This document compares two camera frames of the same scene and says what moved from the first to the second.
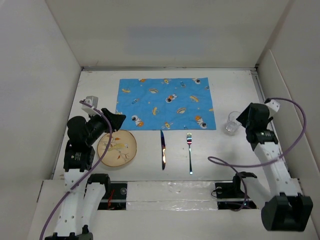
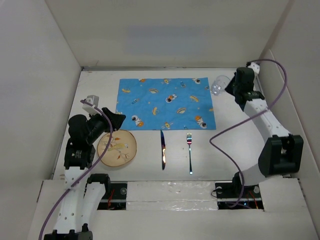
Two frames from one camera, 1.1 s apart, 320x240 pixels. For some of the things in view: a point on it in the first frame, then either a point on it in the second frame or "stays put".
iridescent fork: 189,141 stays put
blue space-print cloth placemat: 165,104 stays put
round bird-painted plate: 122,149 stays put
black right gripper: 243,117 -> 229,88
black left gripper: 116,119 stays put
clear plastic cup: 232,124 -> 219,85
